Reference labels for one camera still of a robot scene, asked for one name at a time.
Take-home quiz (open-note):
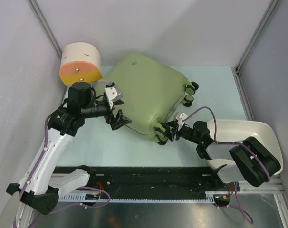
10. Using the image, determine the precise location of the round cream drawer cabinet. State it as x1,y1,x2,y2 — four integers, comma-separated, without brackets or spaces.
59,42,102,86

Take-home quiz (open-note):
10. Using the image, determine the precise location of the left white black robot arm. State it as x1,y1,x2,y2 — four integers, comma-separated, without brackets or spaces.
6,80,131,215

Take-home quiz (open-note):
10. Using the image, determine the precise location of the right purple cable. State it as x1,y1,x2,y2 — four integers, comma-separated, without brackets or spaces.
182,106,273,225

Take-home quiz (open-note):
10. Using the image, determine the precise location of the green hard shell suitcase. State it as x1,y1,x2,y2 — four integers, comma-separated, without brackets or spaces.
102,52,199,145

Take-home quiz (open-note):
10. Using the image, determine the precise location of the white plastic tray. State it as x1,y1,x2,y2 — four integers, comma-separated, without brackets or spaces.
207,119,283,175

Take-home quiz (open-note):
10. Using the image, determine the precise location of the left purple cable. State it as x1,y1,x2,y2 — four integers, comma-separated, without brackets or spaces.
12,80,116,228

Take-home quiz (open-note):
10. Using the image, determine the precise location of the light blue table mat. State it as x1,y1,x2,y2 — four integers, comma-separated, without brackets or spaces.
58,66,246,167

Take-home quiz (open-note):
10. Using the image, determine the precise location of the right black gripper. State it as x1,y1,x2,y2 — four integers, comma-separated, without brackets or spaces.
161,120,200,144

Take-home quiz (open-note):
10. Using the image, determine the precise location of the purple cable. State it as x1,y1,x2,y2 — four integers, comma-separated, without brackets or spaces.
12,80,116,228
182,106,273,225

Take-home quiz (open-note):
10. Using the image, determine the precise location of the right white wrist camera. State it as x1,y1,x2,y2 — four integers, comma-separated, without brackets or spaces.
174,112,188,131

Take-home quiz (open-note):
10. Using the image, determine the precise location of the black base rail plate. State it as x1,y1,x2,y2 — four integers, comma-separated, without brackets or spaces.
86,167,235,201

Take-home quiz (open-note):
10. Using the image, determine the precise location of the grey slotted cable duct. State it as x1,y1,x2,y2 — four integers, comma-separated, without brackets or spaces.
59,192,215,204

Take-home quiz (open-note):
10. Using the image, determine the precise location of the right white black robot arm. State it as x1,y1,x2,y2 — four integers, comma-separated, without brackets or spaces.
163,119,283,190

